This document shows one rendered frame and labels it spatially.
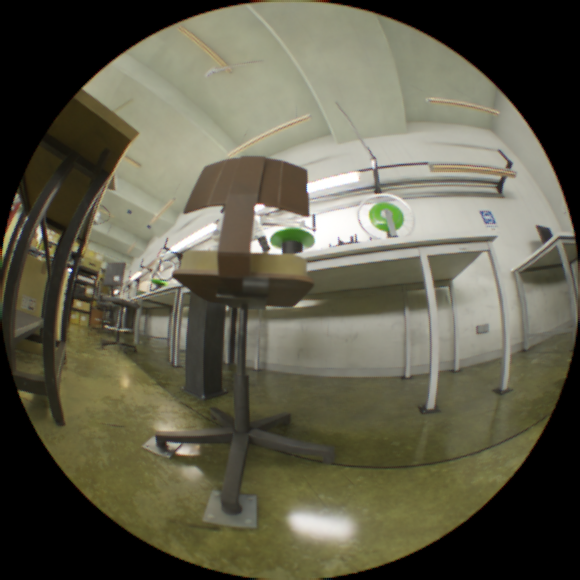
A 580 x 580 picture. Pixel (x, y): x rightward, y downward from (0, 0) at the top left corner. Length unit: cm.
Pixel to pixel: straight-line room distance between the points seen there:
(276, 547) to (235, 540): 7
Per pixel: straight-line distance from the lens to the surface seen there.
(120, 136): 74
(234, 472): 51
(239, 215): 39
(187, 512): 51
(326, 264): 105
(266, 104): 399
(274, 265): 42
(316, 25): 335
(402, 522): 51
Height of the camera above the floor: 42
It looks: 15 degrees up
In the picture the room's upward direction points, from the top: 1 degrees clockwise
